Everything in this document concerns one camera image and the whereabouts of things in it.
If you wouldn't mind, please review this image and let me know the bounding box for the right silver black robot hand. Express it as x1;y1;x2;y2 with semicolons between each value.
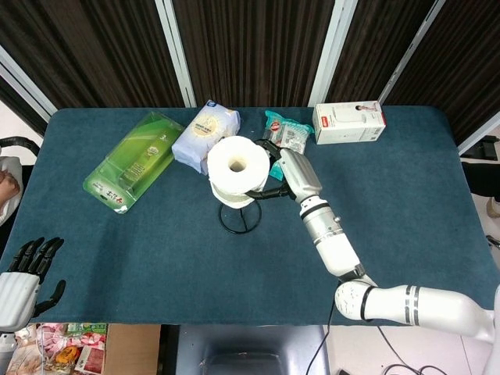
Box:
245;137;324;205

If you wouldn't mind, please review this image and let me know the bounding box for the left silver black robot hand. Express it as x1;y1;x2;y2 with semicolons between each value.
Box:
0;236;67;331

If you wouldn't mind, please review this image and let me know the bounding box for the white paper towel roll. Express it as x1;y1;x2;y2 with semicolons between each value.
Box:
206;135;270;210

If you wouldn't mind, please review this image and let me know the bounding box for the teal plastic snack bag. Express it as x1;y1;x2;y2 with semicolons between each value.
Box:
262;109;316;181

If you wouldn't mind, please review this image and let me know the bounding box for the white cardboard product box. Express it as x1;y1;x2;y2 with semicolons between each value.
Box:
312;100;388;145

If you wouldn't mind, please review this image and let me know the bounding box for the green snack packet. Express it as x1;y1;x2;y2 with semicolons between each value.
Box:
68;323;109;338

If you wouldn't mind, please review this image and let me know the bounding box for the red snack packet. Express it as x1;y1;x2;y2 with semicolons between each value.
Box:
77;346;105;374

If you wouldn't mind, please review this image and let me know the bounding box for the person in white clothing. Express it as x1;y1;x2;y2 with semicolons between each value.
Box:
0;155;25;228

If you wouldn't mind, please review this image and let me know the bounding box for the pale purple tissue pack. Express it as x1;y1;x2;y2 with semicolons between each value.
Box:
171;99;241;175

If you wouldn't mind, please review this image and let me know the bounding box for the brown cardboard box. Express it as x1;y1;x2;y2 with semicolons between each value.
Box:
11;322;162;375

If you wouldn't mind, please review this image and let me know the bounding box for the dark brown pleated partition panel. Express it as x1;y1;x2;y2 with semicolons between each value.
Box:
0;0;188;136
326;0;437;106
386;0;500;144
171;0;337;109

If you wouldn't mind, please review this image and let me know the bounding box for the blue table cloth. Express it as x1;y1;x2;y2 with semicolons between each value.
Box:
0;105;494;326

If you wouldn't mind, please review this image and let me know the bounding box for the black chair armrest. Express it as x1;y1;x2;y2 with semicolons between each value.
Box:
0;135;42;158

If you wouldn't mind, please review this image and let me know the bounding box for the green plastic blister package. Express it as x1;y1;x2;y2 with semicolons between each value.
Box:
84;112;185;215

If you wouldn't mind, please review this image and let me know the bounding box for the person in black trousers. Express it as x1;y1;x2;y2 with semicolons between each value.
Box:
462;160;500;220

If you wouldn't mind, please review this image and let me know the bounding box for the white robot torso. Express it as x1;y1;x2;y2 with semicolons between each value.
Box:
483;283;500;375

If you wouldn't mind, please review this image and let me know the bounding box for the black wire roll holder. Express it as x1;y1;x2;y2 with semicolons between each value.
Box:
219;201;262;234

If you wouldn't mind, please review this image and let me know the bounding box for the white partition frame post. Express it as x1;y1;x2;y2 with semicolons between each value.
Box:
308;0;359;107
0;45;59;122
456;105;500;155
154;0;197;107
377;0;446;105

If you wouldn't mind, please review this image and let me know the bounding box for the black cable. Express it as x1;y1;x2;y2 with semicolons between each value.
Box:
305;302;338;375
377;326;450;375

